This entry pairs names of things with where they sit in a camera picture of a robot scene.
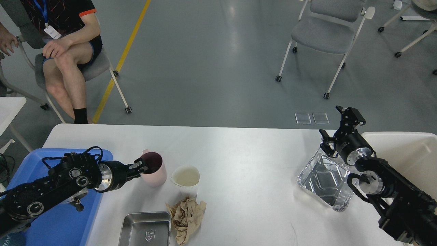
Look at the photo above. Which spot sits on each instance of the aluminium foil tray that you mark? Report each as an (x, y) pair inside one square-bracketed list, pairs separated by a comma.
[(326, 178)]

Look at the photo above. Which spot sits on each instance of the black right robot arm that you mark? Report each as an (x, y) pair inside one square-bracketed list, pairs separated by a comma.
[(406, 213)]

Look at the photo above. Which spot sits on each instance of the white plastic bin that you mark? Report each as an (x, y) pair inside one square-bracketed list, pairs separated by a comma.
[(412, 154)]

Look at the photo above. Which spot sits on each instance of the floor outlet cover right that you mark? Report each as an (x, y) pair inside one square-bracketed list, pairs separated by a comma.
[(320, 118)]

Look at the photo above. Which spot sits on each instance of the grey office chair right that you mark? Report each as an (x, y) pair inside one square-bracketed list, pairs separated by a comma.
[(329, 26)]

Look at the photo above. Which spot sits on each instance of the person in patterned shirt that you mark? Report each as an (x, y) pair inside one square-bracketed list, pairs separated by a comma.
[(74, 43)]

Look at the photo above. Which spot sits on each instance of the white paper cup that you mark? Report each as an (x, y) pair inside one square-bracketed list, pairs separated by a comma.
[(186, 178)]

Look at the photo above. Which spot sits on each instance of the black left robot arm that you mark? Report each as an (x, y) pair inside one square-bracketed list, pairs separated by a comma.
[(74, 173)]

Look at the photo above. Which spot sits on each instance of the floor outlet cover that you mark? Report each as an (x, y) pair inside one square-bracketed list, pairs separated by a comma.
[(303, 118), (320, 118)]

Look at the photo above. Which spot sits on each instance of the white side table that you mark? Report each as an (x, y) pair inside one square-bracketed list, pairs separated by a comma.
[(9, 108)]

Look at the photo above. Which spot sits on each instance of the stainless steel tray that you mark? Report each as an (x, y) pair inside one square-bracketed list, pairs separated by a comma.
[(146, 229)]

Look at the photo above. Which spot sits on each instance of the floor outlet cover left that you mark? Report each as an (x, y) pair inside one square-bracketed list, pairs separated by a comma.
[(303, 118)]

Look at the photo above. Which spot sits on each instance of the blue plastic tray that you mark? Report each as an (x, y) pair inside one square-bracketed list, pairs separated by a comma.
[(63, 225)]

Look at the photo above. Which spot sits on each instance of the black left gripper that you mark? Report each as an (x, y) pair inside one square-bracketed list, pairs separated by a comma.
[(115, 174)]

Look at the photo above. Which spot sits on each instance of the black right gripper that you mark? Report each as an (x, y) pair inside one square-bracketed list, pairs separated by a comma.
[(348, 144)]

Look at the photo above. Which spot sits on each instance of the pink plastic mug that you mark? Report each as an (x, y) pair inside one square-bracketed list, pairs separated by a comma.
[(157, 174)]

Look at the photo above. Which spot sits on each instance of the crumpled brown paper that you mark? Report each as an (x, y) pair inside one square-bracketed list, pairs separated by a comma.
[(186, 218)]

